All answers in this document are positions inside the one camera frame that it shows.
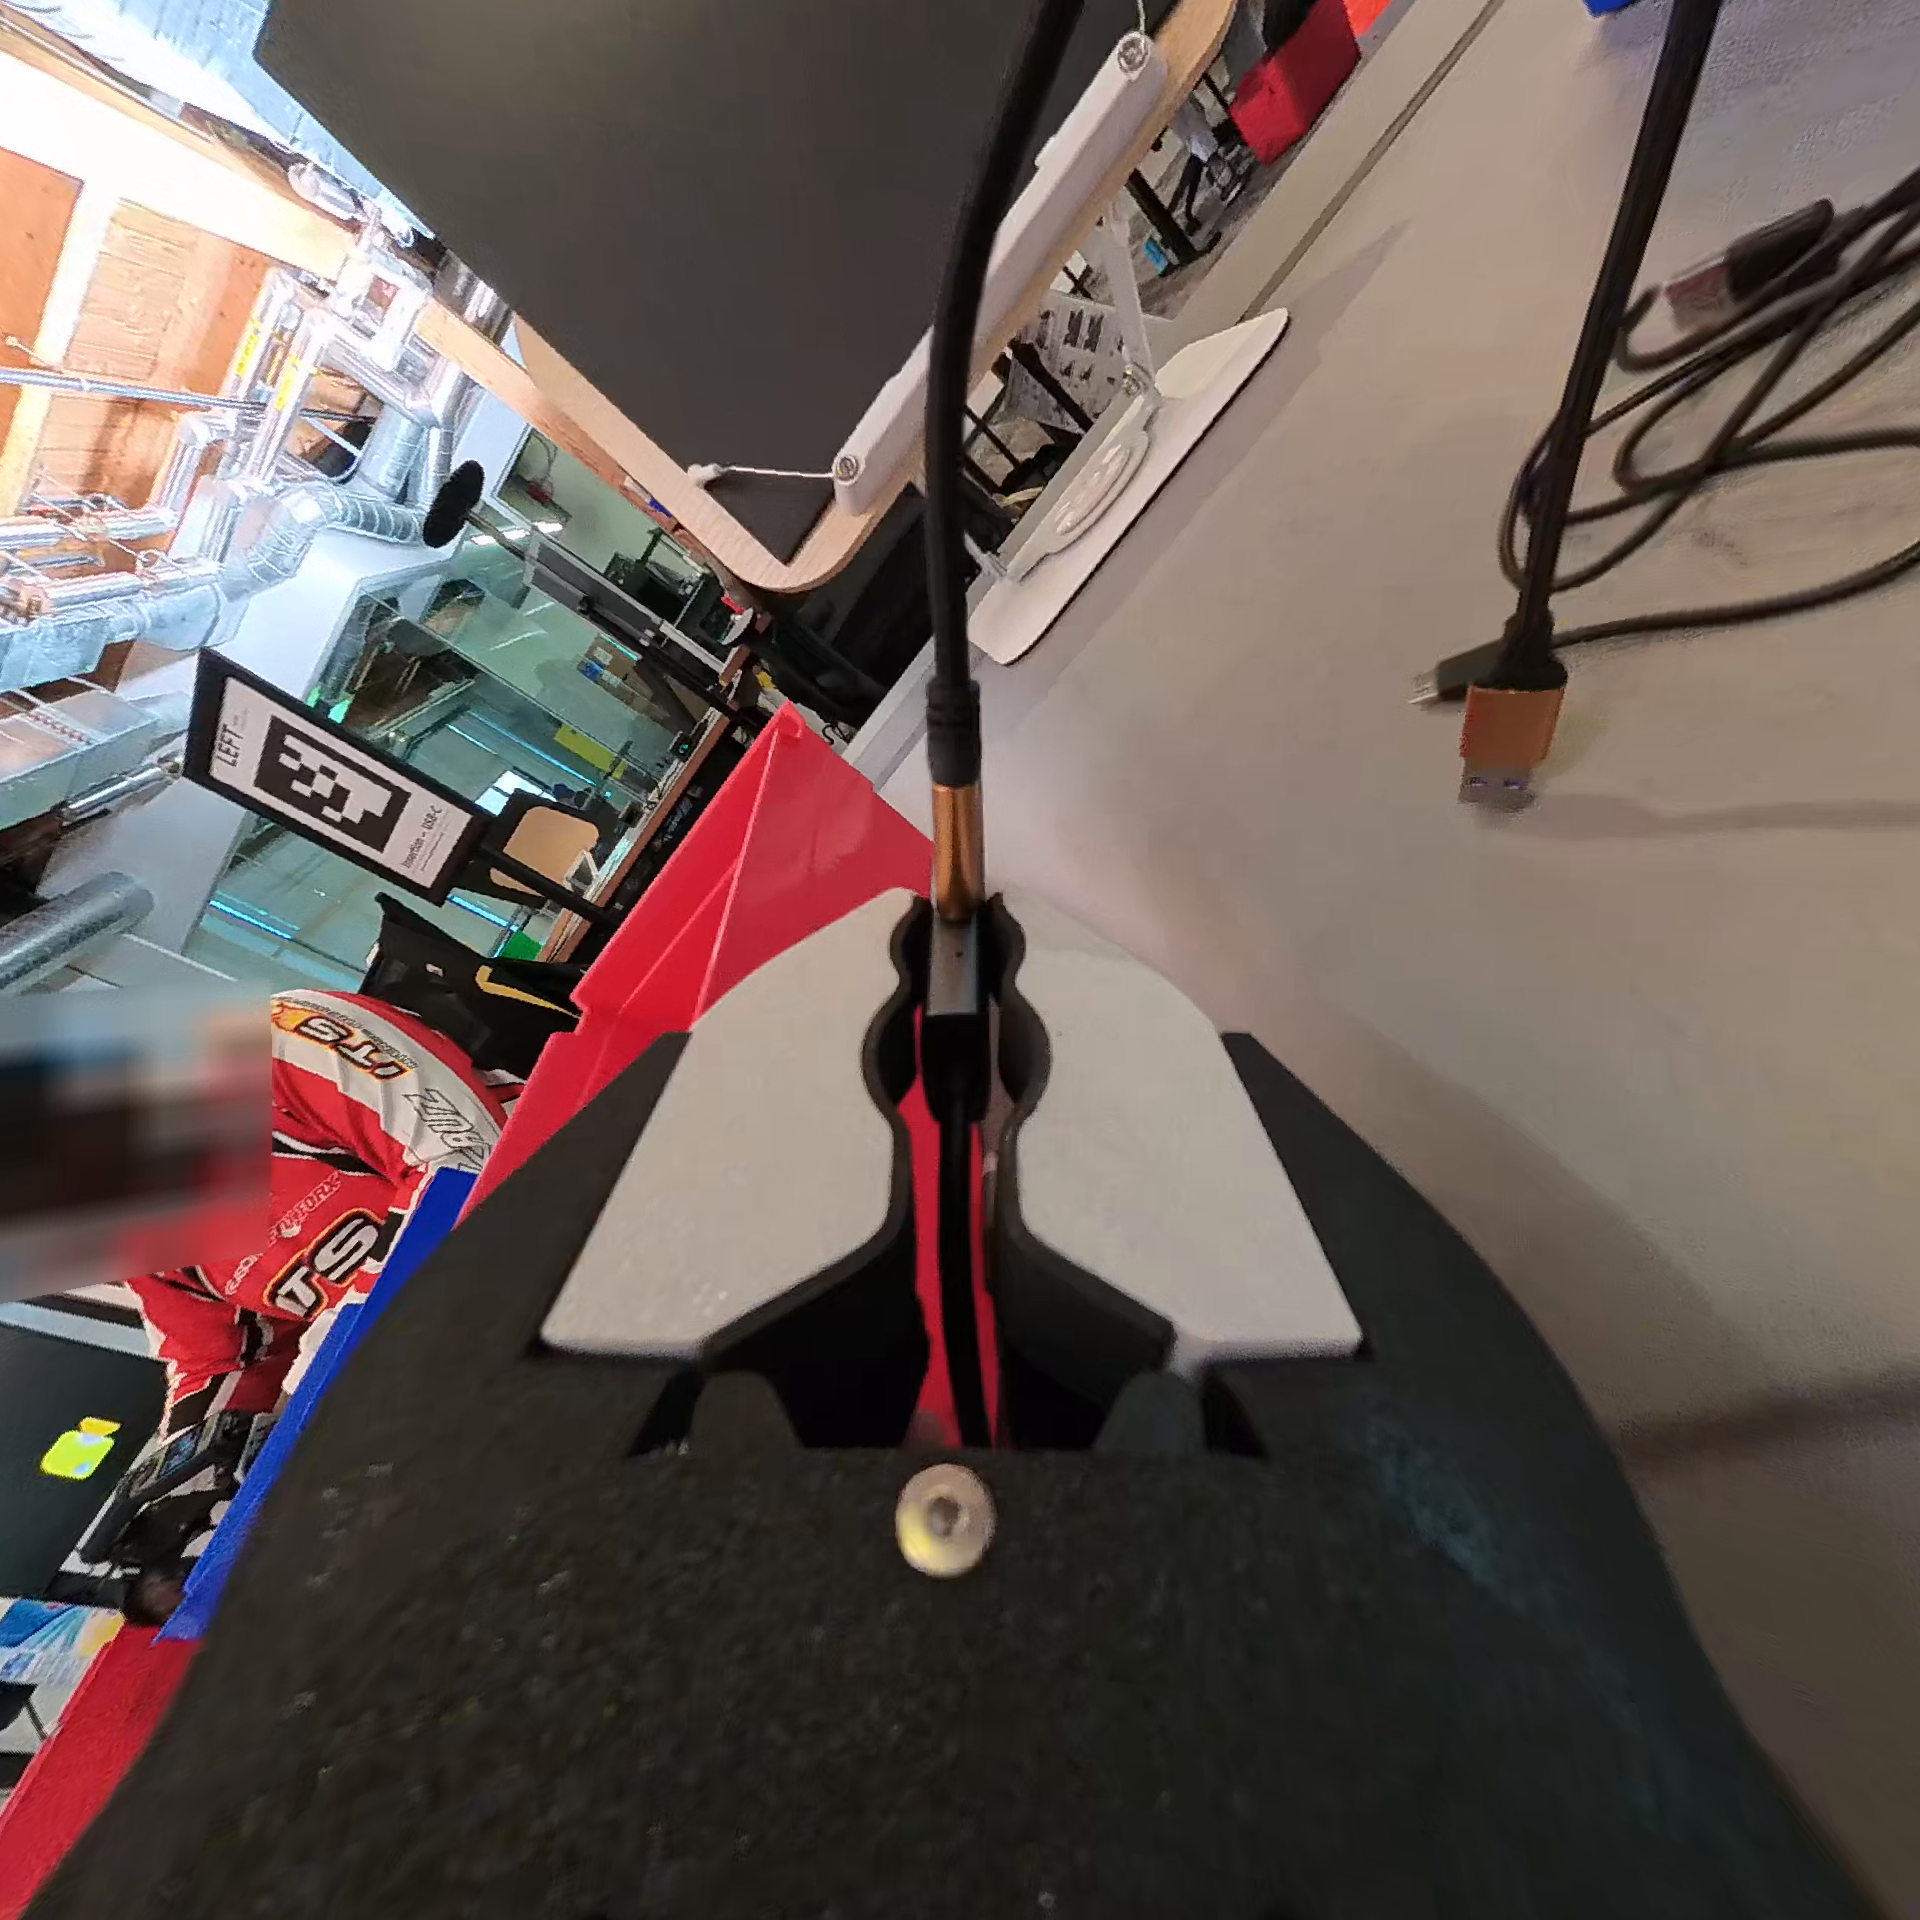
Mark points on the marker sign on stand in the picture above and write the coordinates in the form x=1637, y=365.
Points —
x=331, y=773

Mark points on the wood-framed black board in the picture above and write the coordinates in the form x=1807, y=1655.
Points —
x=676, y=225

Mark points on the round silver ventilation duct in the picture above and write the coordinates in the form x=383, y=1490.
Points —
x=345, y=511

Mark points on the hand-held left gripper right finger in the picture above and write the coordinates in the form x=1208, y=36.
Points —
x=1185, y=1184

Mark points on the red plastic bin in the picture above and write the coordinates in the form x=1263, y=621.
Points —
x=780, y=901

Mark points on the foil-wrapped ventilation duct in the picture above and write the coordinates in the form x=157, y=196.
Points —
x=91, y=660

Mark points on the black jacket yellow stripe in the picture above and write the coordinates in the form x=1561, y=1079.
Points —
x=464, y=975

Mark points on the small red crate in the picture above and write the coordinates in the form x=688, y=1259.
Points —
x=1291, y=89

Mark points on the blue plastic bin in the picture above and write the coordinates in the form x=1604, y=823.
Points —
x=405, y=1244

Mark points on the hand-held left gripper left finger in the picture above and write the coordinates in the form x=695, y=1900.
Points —
x=735, y=1184

